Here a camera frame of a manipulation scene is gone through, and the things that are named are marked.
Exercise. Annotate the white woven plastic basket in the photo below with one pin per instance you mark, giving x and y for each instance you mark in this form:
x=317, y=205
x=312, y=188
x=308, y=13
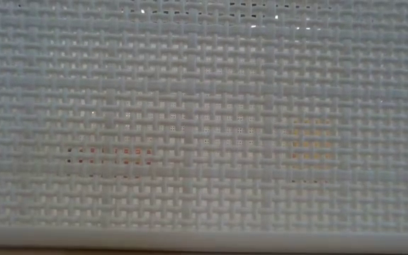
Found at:
x=204, y=88

